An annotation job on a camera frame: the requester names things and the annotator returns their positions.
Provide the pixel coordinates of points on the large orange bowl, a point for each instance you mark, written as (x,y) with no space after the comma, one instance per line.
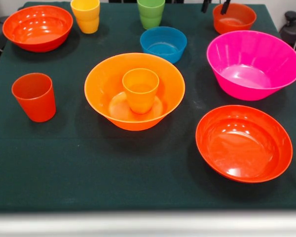
(103,93)

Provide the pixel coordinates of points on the black round device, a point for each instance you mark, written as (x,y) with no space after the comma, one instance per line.
(291,32)

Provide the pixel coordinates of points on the large red bowl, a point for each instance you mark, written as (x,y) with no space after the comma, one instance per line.
(37,37)
(241,148)

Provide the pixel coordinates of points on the small red bowl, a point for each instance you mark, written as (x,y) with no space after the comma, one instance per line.
(239,17)

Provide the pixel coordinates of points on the yellow cup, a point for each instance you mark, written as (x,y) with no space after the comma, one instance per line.
(88,24)

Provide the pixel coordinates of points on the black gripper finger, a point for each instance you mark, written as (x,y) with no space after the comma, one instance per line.
(205,6)
(225,7)

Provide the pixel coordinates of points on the red cup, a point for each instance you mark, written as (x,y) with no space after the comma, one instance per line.
(37,103)

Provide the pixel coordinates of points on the green cup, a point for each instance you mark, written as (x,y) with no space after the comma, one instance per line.
(150,19)

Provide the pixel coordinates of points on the orange cup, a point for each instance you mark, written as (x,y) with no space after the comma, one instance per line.
(140,98)

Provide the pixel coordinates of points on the blue bowl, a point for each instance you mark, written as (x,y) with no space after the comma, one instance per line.
(162,39)

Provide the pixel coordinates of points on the large pink bowl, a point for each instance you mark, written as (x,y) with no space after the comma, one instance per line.
(249,74)

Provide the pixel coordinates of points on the dark green table cloth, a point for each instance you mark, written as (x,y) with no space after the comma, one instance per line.
(64,160)

